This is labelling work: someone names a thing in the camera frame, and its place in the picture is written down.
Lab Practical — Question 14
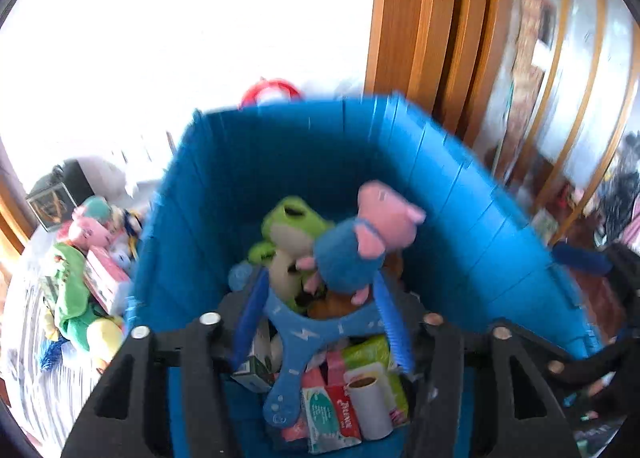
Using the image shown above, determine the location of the pink pig plush orange body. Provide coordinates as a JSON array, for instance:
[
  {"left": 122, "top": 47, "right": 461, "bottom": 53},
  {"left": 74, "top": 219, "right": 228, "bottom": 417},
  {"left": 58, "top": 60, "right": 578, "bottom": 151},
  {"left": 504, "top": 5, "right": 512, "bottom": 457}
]
[{"left": 57, "top": 218, "right": 113, "bottom": 251}]

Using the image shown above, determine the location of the red plastic container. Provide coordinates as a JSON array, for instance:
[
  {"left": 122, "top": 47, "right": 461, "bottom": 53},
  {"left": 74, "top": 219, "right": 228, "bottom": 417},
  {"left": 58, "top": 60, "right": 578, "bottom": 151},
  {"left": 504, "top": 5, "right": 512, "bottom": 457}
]
[{"left": 240, "top": 79, "right": 305, "bottom": 109}]

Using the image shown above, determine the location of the blue plastic crate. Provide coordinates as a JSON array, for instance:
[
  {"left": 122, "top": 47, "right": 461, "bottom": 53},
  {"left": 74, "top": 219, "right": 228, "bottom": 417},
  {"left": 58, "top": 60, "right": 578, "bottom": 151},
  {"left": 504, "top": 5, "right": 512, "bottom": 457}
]
[{"left": 125, "top": 94, "right": 603, "bottom": 458}]

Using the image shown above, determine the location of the pink pig plush blue body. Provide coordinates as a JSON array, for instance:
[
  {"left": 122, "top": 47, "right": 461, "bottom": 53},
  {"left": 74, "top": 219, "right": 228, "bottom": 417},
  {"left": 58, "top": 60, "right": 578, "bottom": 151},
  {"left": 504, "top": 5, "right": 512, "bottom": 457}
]
[{"left": 295, "top": 180, "right": 427, "bottom": 306}]

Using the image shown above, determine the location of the small blue white plush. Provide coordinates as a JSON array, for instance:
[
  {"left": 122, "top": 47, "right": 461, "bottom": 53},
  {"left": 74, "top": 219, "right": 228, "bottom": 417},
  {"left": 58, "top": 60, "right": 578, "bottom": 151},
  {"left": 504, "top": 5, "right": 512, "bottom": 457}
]
[{"left": 112, "top": 208, "right": 146, "bottom": 259}]

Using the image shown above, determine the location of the green frog plush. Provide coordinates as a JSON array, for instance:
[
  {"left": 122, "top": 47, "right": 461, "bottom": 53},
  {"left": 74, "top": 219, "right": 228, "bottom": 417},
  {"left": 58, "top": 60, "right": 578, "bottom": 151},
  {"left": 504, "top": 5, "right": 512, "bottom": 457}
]
[{"left": 247, "top": 195, "right": 336, "bottom": 314}]

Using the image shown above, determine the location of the patterned wall hanging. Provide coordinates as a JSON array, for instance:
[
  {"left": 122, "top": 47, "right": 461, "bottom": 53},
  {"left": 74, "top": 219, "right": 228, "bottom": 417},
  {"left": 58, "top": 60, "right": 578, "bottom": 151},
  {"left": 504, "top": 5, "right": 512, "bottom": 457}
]
[{"left": 500, "top": 0, "right": 558, "bottom": 179}]

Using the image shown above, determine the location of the wooden slatted glass partition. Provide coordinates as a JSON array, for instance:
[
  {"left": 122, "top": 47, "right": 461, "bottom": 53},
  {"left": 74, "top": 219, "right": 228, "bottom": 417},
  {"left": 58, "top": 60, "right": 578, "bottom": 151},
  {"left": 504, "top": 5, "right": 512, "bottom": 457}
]
[{"left": 475, "top": 0, "right": 640, "bottom": 249}]

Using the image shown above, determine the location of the green crocodile plush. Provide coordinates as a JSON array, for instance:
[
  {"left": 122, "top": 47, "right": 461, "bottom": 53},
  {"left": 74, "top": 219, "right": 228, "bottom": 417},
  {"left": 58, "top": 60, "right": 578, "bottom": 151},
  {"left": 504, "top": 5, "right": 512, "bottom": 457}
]
[{"left": 42, "top": 243, "right": 108, "bottom": 339}]

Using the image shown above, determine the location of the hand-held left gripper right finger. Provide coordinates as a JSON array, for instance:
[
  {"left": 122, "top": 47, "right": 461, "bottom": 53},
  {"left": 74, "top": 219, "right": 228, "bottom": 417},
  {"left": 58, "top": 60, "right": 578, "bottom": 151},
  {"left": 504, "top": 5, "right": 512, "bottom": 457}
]
[{"left": 375, "top": 270, "right": 583, "bottom": 458}]

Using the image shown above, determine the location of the curved wooden wall frame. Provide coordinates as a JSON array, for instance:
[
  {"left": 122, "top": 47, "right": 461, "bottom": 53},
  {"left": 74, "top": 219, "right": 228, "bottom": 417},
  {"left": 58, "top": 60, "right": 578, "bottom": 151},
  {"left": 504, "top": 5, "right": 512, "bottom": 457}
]
[
  {"left": 0, "top": 138, "right": 33, "bottom": 259},
  {"left": 364, "top": 0, "right": 508, "bottom": 149}
]

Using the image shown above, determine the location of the long white carton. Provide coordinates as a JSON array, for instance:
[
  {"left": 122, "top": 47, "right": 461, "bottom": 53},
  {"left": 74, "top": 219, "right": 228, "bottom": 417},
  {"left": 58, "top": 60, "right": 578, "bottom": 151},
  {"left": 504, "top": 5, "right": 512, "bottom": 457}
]
[{"left": 230, "top": 323, "right": 281, "bottom": 391}]

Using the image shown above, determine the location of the pink pig plush teal body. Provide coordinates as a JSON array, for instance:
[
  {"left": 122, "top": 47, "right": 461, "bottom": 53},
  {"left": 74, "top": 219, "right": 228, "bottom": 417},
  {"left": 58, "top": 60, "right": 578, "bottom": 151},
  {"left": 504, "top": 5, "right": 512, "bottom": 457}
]
[{"left": 75, "top": 195, "right": 113, "bottom": 224}]

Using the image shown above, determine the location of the white lint roller refill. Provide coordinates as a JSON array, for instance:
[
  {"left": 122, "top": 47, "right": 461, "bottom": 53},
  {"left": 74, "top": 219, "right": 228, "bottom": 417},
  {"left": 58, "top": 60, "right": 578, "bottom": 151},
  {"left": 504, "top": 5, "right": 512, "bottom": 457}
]
[{"left": 345, "top": 370, "right": 396, "bottom": 441}]

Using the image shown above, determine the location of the white teal wet wipes pack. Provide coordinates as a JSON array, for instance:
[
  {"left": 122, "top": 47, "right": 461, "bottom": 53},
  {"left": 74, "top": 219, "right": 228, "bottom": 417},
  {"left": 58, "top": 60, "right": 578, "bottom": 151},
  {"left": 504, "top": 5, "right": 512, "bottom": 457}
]
[{"left": 300, "top": 383, "right": 363, "bottom": 455}]

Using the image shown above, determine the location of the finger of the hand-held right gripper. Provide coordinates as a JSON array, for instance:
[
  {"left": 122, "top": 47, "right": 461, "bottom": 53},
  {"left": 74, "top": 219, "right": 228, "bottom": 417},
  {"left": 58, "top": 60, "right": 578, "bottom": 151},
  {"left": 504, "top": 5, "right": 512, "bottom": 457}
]
[
  {"left": 551, "top": 242, "right": 615, "bottom": 276},
  {"left": 545, "top": 350, "right": 633, "bottom": 419}
]

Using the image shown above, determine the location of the light blue boomerang toy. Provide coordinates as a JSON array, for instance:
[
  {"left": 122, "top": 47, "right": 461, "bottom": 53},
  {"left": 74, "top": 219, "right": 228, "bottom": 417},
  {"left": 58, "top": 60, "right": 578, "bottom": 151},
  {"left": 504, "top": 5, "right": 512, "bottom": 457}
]
[{"left": 263, "top": 283, "right": 396, "bottom": 430}]

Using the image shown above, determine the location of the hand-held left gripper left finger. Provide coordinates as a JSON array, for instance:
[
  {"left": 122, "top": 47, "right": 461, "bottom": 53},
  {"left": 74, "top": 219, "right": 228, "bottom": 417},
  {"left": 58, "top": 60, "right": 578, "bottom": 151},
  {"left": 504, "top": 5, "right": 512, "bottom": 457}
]
[{"left": 60, "top": 268, "right": 273, "bottom": 458}]

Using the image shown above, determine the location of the black gift box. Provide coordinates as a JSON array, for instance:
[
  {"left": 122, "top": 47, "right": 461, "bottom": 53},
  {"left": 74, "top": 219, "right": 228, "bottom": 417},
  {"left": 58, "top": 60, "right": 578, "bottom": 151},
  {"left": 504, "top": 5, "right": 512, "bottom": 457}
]
[{"left": 26, "top": 160, "right": 96, "bottom": 233}]

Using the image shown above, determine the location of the pink white tissue box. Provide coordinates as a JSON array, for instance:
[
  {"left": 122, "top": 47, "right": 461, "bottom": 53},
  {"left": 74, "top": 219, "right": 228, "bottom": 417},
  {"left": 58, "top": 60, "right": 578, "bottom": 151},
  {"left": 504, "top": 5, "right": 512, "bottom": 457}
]
[{"left": 82, "top": 245, "right": 133, "bottom": 316}]

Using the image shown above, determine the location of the dark clutter pile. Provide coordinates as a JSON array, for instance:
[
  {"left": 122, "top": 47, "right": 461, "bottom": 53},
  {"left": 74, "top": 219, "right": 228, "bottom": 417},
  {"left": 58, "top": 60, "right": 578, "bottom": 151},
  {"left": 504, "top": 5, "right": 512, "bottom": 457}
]
[{"left": 592, "top": 133, "right": 640, "bottom": 244}]

